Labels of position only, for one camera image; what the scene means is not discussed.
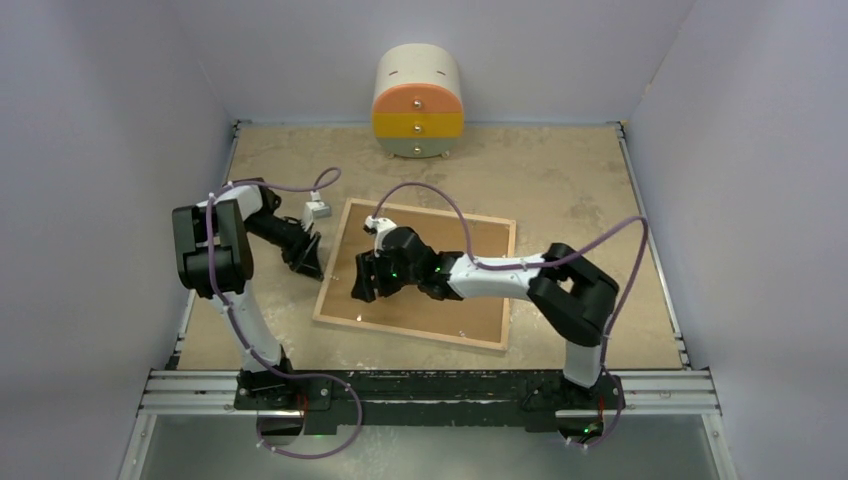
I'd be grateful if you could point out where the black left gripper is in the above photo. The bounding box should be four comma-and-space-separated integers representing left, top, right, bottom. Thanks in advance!
244, 212, 323, 281

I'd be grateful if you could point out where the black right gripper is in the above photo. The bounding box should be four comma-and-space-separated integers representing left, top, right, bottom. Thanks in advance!
353, 249, 421, 305

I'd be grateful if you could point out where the wooden picture frame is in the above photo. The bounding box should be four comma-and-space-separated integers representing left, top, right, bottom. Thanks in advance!
311, 197, 518, 352

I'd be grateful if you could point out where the brown cardboard backing board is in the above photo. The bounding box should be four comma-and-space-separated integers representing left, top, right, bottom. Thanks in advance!
320, 202, 511, 346

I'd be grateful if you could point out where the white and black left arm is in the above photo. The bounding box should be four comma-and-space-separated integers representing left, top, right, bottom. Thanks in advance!
172, 178, 331, 409

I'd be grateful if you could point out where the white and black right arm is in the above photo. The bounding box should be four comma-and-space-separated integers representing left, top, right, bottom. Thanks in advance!
351, 227, 619, 407

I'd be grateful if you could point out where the small colourful drawer cabinet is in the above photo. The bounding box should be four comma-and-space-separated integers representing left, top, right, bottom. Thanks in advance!
371, 43, 465, 159

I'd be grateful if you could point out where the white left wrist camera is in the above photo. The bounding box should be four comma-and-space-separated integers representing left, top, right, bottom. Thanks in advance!
301, 190, 332, 231

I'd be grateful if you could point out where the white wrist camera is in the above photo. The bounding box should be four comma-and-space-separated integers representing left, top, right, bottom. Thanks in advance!
363, 215, 398, 257
301, 190, 332, 231

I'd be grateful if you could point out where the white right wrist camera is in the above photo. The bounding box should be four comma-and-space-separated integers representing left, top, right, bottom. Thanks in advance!
363, 215, 398, 257

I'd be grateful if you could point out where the black and aluminium base rail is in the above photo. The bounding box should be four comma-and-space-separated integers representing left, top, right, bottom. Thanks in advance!
140, 370, 720, 440

